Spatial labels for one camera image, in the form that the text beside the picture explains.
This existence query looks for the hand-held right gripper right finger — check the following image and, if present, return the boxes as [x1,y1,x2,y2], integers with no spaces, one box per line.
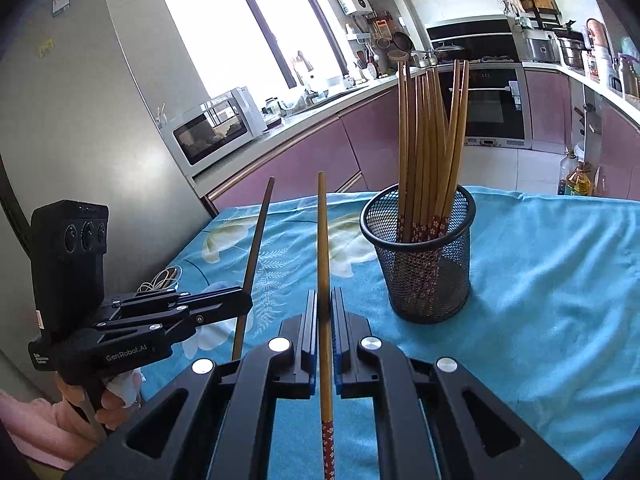
[330,287,583,480]

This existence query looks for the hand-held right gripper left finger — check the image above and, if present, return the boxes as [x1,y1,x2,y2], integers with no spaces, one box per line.
[65,289,318,480]

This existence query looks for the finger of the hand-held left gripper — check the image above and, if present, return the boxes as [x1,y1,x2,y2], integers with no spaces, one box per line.
[75,310,203,343]
[100,285,253,323]

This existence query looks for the dark brown chopstick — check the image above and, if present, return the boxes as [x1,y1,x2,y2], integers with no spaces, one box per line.
[231,176,276,362]

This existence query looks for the light brown chopstick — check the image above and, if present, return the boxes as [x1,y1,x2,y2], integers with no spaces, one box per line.
[316,172,337,480]

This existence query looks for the black mesh utensil holder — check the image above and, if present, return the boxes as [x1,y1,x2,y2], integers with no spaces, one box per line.
[359,184,477,325]

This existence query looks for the bunch of wooden chopsticks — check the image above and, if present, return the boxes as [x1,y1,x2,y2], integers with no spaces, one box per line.
[396,59,471,306]

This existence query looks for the person's left forearm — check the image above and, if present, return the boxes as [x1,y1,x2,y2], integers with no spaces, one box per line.
[0,390,101,471]

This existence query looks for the person's left hand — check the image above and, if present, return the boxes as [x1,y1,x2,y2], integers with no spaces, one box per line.
[55,375,138,431]

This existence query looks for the white tissue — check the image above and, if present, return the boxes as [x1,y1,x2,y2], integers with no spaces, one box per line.
[105,371,142,408]

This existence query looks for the grey refrigerator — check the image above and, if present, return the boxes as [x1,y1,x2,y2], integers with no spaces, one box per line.
[0,0,213,401]

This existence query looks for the white microwave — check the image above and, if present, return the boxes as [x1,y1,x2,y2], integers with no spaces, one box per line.
[172,87,268,166]

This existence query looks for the pink kitchen cabinets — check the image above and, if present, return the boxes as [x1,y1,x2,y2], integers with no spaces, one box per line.
[202,65,640,216]

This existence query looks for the blue floral tablecloth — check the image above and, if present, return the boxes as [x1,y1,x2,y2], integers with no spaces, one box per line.
[135,185,640,480]

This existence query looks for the kitchen window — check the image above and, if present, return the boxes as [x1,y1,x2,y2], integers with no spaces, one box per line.
[160,0,348,106]

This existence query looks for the black built-in oven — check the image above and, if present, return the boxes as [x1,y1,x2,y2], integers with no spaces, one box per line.
[465,62,526,148]

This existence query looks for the yellow cooking oil bottle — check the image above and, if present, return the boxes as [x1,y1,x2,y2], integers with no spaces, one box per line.
[565,160,593,197]

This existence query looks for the wok with lid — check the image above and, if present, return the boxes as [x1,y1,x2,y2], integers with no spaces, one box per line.
[432,44,467,64]

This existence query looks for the black range hood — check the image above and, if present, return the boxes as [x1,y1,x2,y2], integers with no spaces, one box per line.
[425,19,521,61]

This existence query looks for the silver rice cooker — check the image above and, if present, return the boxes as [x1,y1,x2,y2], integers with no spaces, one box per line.
[520,30,560,63]

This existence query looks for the steel pot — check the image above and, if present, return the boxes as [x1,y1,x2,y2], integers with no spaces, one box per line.
[557,35,588,68]

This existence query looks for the black shelf rack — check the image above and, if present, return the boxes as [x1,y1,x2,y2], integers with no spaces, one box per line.
[497,0,563,28]

